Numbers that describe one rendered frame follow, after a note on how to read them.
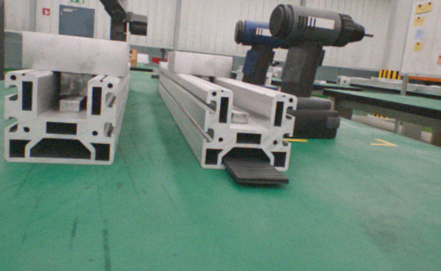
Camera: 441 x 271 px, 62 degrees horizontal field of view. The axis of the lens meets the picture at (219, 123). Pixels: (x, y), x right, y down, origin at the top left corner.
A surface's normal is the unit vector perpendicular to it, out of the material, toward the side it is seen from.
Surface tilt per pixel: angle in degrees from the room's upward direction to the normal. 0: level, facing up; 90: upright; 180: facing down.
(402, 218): 0
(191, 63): 90
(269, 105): 90
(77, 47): 90
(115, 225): 0
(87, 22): 90
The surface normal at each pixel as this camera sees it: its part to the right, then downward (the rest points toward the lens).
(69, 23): 0.23, 0.18
